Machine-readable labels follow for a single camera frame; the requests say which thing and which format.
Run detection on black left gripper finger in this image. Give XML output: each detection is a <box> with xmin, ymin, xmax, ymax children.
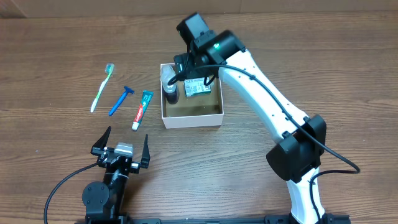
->
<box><xmin>141</xmin><ymin>134</ymin><xmax>150</xmax><ymax>169</ymax></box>
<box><xmin>92</xmin><ymin>126</ymin><xmax>111</xmax><ymax>149</ymax></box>

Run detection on Dettol soap bar pack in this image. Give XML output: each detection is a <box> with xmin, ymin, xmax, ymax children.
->
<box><xmin>184</xmin><ymin>78</ymin><xmax>211</xmax><ymax>97</ymax></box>

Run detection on dark blue pump bottle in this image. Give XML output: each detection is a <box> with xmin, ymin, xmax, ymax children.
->
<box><xmin>160</xmin><ymin>65</ymin><xmax>179</xmax><ymax>105</ymax></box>

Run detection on Colgate toothpaste tube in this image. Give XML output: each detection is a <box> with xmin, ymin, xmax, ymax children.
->
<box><xmin>131</xmin><ymin>90</ymin><xmax>154</xmax><ymax>131</ymax></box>

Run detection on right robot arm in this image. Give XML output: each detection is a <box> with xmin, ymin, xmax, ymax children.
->
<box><xmin>172</xmin><ymin>13</ymin><xmax>326</xmax><ymax>223</ymax></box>

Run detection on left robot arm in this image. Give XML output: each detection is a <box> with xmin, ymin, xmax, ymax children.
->
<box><xmin>82</xmin><ymin>127</ymin><xmax>150</xmax><ymax>223</ymax></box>

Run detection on white cardboard box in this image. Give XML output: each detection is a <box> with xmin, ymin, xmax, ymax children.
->
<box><xmin>160</xmin><ymin>80</ymin><xmax>224</xmax><ymax>129</ymax></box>

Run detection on blue disposable razor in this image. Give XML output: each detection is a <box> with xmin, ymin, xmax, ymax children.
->
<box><xmin>108</xmin><ymin>86</ymin><xmax>135</xmax><ymax>116</ymax></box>

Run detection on green white toothbrush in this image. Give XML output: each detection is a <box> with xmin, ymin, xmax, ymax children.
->
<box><xmin>90</xmin><ymin>63</ymin><xmax>114</xmax><ymax>113</ymax></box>

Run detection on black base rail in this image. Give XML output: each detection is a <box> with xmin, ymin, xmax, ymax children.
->
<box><xmin>74</xmin><ymin>214</ymin><xmax>352</xmax><ymax>224</ymax></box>

